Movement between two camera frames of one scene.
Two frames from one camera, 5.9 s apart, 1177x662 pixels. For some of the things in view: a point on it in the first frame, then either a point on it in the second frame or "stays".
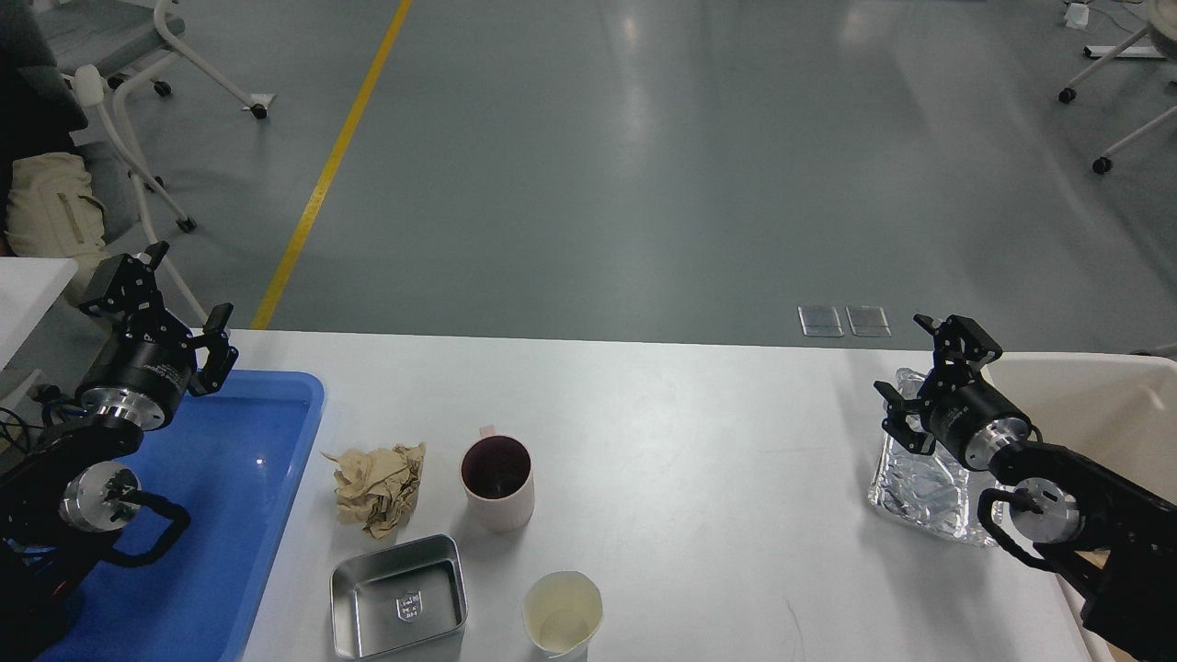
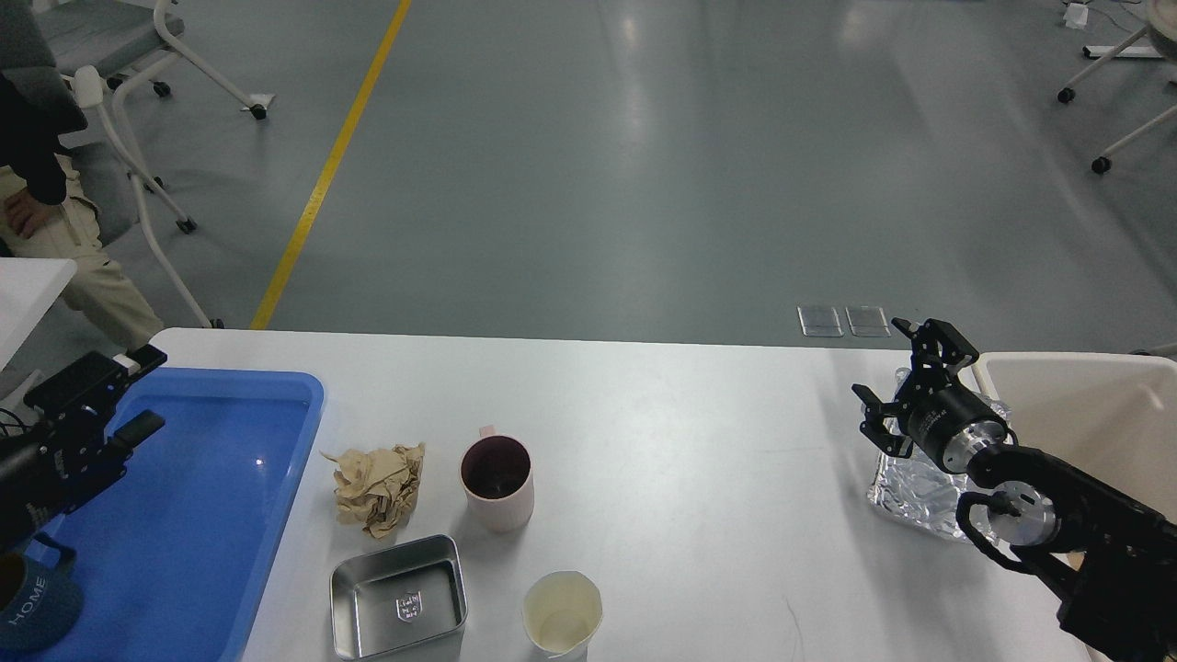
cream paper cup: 561,610 stays
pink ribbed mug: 497,473 stays
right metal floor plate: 868,321 stays
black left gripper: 143,375 -> 64,455
